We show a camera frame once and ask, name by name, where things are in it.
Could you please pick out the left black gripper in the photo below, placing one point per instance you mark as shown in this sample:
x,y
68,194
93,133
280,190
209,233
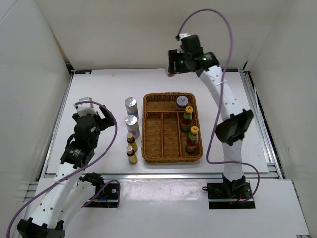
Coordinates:
x,y
108,120

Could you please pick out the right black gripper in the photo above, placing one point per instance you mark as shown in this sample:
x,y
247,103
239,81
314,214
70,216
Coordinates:
x,y
173,57

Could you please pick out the silver cap shaker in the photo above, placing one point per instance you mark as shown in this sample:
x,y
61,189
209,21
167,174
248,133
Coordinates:
x,y
131,106
131,122

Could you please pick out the red sauce bottle yellow cap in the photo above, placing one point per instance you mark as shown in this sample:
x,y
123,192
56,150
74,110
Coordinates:
x,y
192,140

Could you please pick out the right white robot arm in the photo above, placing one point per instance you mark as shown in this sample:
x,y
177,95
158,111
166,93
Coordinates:
x,y
235,120

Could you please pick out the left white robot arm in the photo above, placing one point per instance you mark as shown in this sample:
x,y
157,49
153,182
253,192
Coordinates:
x,y
71,189

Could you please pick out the small amber bottle far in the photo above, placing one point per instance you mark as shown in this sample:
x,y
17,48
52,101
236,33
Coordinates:
x,y
131,141

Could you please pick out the small amber bottle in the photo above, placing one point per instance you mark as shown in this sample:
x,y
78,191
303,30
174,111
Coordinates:
x,y
131,141
132,158

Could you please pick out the small amber bottle near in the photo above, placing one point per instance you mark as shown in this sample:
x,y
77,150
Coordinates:
x,y
132,158

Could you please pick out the brown wicker divided basket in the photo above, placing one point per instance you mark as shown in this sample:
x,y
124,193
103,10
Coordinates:
x,y
163,141

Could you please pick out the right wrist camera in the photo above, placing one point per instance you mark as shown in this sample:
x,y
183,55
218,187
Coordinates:
x,y
181,36

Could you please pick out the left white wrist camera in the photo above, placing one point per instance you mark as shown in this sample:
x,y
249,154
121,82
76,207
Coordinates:
x,y
85,109

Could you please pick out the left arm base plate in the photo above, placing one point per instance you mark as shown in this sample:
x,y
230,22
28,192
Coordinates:
x,y
107,196

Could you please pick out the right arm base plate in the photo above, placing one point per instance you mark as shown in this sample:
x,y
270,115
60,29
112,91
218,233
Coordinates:
x,y
219,198

